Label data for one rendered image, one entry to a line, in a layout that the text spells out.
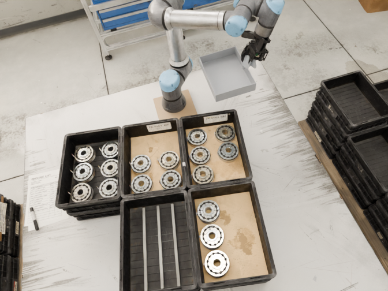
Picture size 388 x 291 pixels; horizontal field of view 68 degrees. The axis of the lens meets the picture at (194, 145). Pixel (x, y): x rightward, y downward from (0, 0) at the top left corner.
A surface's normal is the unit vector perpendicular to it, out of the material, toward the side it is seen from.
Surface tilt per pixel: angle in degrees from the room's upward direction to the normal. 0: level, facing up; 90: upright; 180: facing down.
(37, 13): 90
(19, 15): 90
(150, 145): 0
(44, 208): 0
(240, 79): 1
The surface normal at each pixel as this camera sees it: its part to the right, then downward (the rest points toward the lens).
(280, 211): -0.09, -0.51
